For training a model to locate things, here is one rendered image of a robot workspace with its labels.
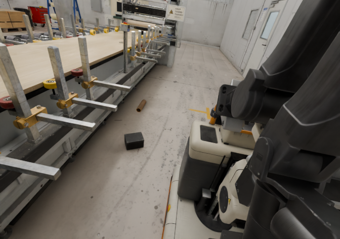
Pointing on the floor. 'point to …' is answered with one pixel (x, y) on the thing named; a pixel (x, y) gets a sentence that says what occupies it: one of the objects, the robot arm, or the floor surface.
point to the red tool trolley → (38, 15)
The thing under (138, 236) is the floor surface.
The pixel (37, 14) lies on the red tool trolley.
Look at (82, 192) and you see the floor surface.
